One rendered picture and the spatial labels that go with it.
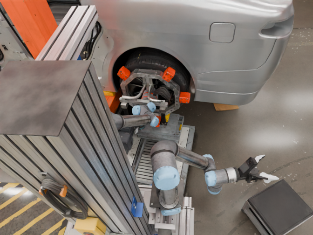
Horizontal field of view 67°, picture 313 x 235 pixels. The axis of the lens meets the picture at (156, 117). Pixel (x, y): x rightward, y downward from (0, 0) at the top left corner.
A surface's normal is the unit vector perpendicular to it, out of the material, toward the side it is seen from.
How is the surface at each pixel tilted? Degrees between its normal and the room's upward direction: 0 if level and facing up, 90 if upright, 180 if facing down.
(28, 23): 90
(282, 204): 0
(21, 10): 90
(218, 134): 0
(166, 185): 82
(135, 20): 90
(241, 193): 0
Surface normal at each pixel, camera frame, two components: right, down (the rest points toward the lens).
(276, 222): -0.09, -0.63
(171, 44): -0.23, 0.77
